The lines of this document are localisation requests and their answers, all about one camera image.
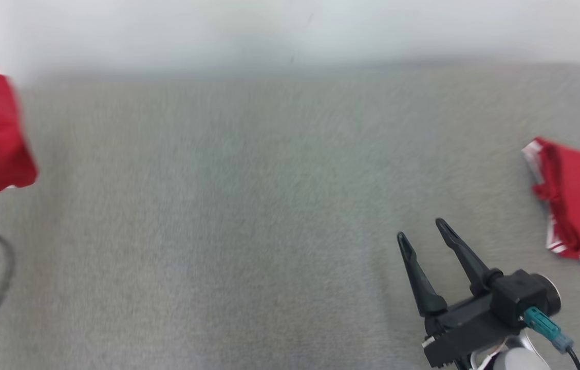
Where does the right camera cable teal plug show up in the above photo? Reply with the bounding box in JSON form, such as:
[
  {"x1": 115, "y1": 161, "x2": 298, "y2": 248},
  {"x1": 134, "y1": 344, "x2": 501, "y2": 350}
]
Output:
[{"x1": 522, "y1": 307, "x2": 580, "y2": 370}]

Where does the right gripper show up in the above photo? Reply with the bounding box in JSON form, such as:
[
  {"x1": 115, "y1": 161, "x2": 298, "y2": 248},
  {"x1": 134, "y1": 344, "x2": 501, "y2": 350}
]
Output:
[{"x1": 397, "y1": 218, "x2": 528, "y2": 368}]

